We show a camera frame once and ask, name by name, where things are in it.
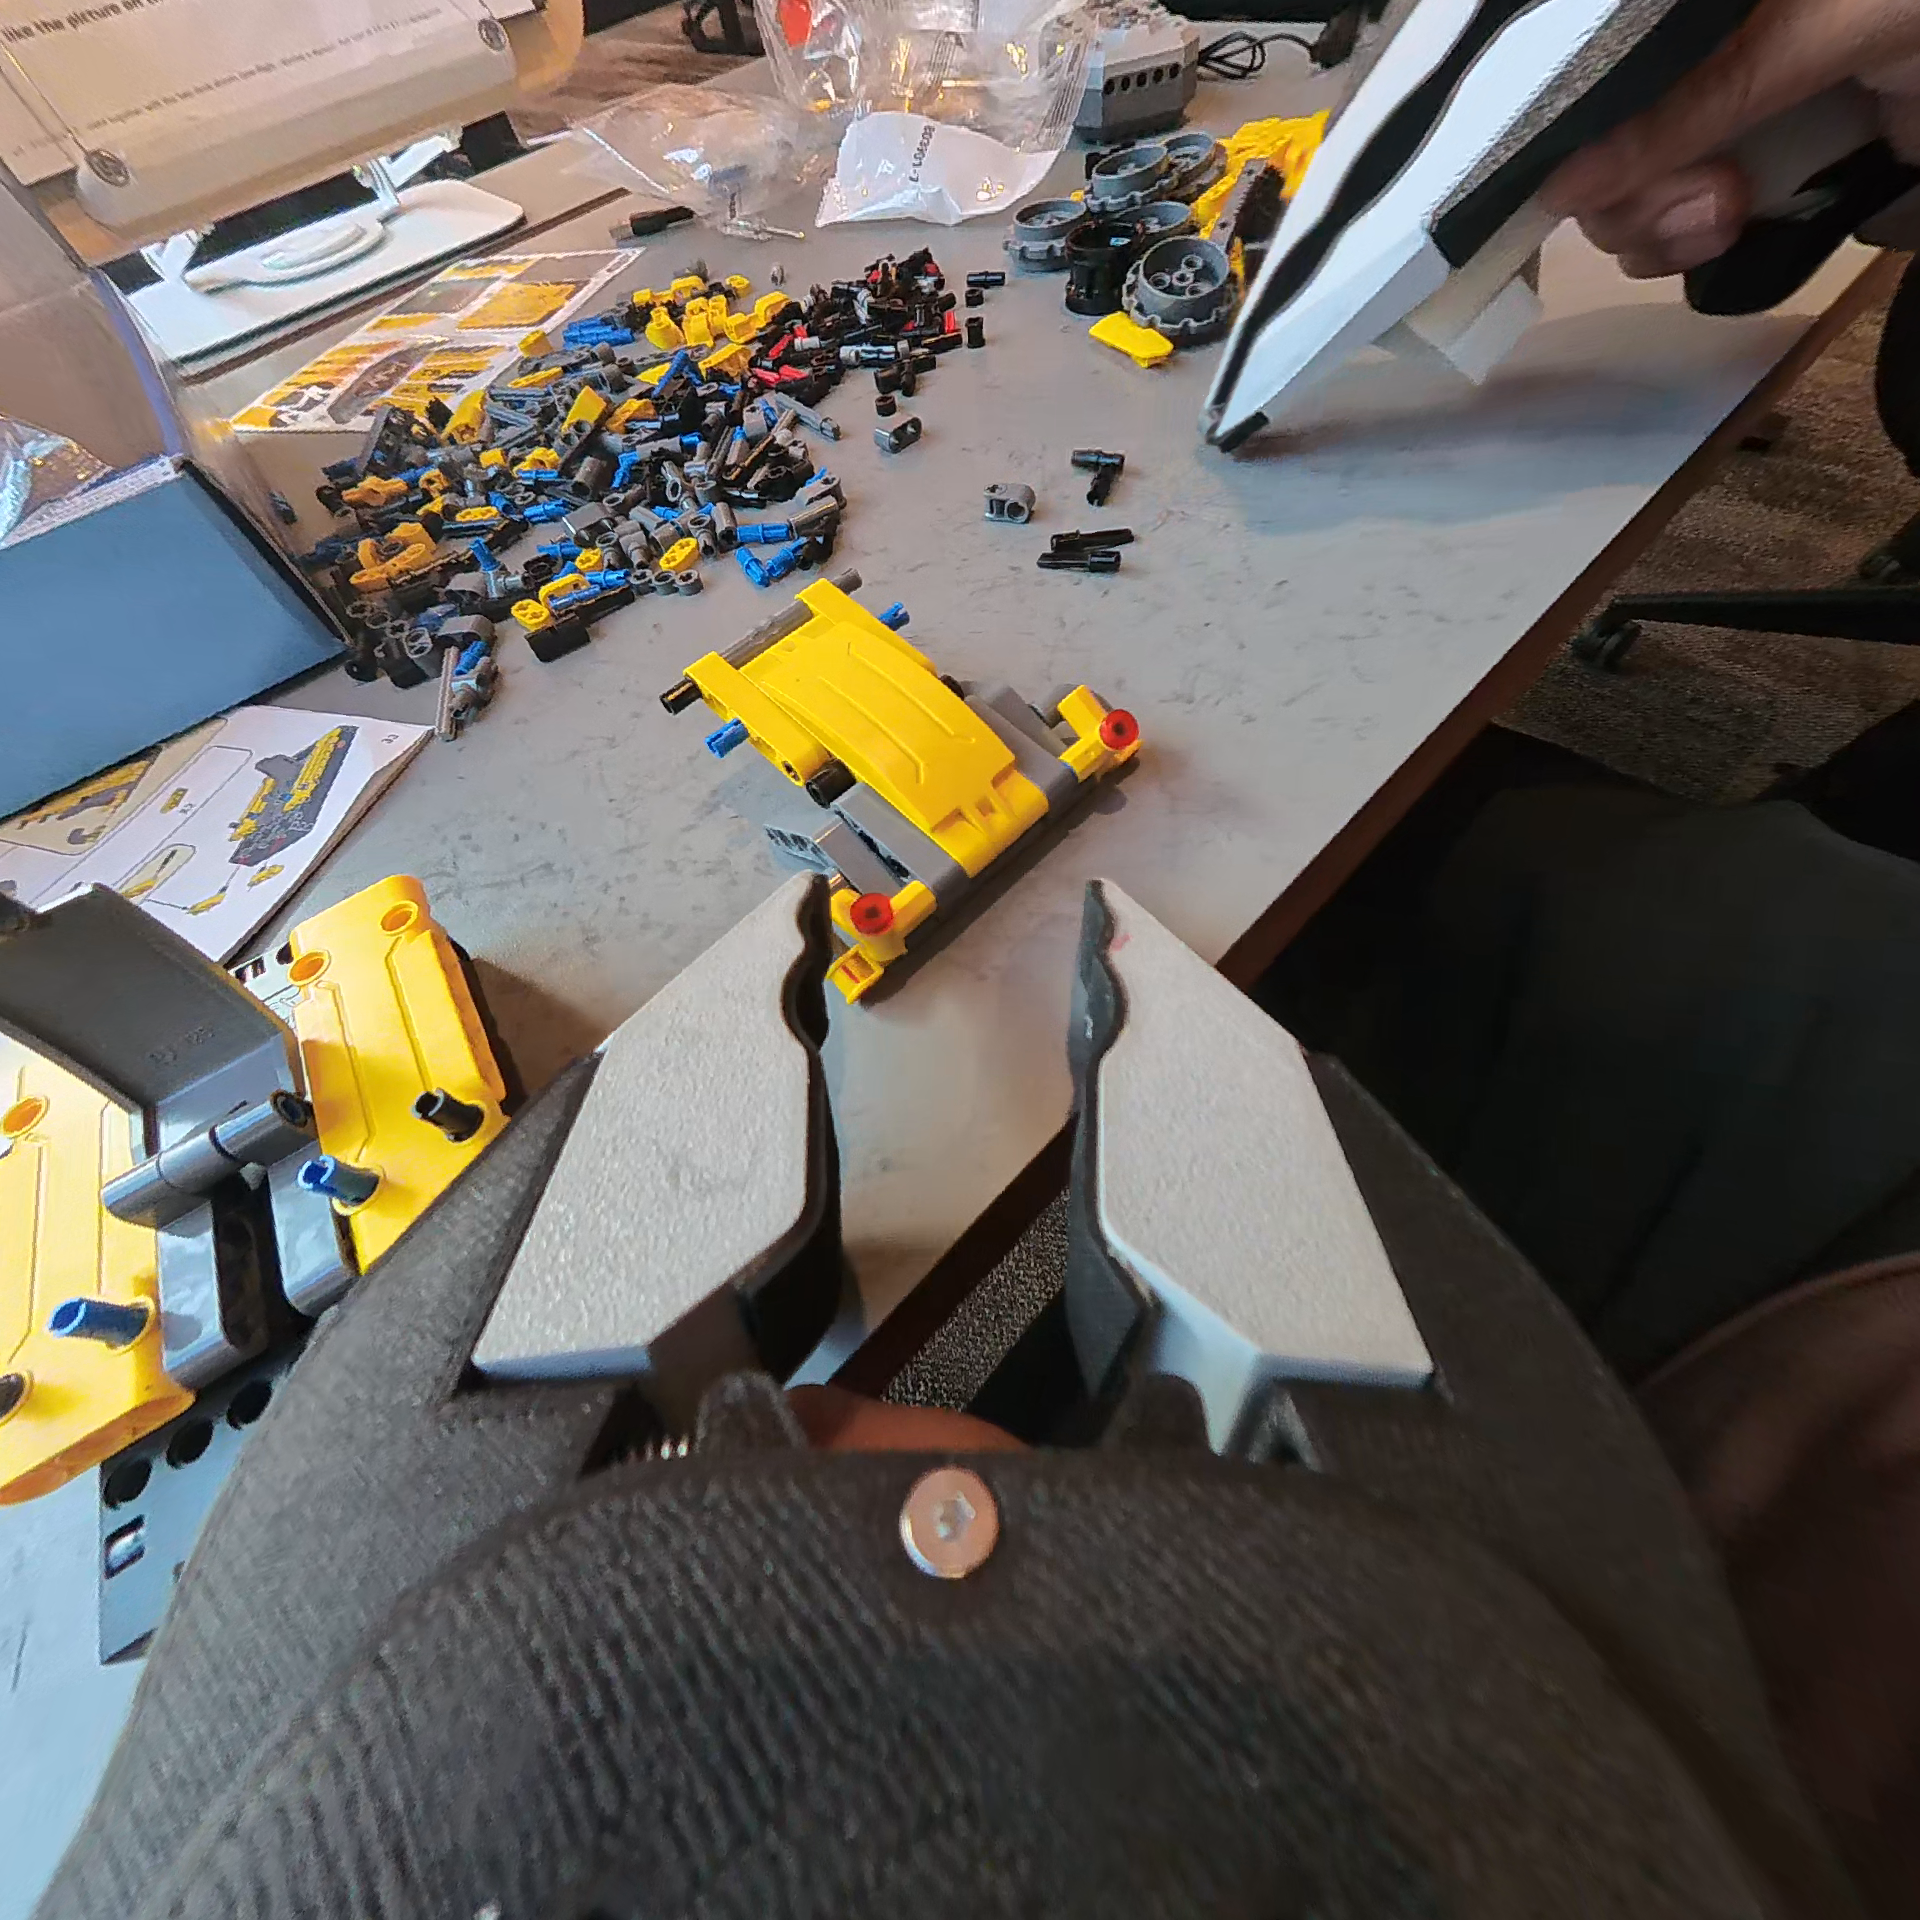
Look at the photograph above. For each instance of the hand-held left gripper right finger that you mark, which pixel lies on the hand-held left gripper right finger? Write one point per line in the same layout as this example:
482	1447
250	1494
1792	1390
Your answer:
1244	1186

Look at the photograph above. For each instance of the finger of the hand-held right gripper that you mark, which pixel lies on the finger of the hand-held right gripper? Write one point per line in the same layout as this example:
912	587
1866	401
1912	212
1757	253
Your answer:
1394	285
1319	196

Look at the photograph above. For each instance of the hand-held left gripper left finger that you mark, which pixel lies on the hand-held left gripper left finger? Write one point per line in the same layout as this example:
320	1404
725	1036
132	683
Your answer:
662	1186

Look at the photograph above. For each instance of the pile of building pieces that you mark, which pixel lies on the pile of building pieces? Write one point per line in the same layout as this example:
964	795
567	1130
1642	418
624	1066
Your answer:
646	406

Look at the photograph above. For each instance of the grey desk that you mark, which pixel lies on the grey desk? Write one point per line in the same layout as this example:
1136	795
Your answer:
1349	629

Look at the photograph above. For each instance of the person's right hand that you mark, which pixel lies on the person's right hand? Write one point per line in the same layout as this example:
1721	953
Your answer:
1652	212

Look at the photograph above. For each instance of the yellow chassis parts with wheels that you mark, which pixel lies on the yellow chassis parts with wheels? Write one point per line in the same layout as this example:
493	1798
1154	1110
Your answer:
1142	182

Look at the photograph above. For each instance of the grey battery box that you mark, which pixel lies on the grey battery box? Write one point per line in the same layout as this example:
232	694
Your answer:
1136	76

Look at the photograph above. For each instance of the yellow panel piece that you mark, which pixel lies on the yellow panel piece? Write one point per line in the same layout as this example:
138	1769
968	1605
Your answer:
1129	339

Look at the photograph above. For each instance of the black battery box yellow beams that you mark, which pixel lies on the black battery box yellow beams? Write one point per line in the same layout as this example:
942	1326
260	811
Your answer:
390	1020

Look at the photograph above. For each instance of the person's legs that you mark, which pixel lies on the person's legs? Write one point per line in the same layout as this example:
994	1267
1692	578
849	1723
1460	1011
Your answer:
1576	974

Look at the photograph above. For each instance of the large clear plastic bag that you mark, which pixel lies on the large clear plastic bag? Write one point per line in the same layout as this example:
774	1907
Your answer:
932	60

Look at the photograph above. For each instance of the grey connector piece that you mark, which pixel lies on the grey connector piece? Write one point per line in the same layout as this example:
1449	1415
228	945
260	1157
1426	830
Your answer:
1008	505

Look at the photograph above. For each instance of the black swivel chair with casters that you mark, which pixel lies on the black swivel chair with casters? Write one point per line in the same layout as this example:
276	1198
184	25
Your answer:
1724	615

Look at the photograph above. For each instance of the yellow toy vehicle assembly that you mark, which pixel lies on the yellow toy vehicle assembly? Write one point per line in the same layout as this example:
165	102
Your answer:
869	722

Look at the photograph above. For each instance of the instruction booklet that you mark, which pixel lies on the instruction booklet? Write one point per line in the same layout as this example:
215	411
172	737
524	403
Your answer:
224	811

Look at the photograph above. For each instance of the small clear bag with axles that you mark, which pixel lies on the small clear bag with axles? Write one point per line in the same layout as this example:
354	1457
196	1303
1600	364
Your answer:
705	142

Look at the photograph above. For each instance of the blue cardboard kit box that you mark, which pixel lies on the blue cardboard kit box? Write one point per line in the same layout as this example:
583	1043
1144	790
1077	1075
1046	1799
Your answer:
136	629

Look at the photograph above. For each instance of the yellow grey sticker sheet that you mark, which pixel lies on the yellow grey sticker sheet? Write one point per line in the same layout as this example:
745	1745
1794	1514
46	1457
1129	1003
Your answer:
436	323

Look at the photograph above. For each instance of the white rounded tray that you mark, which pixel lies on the white rounded tray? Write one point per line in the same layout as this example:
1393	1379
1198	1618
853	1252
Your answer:
346	241

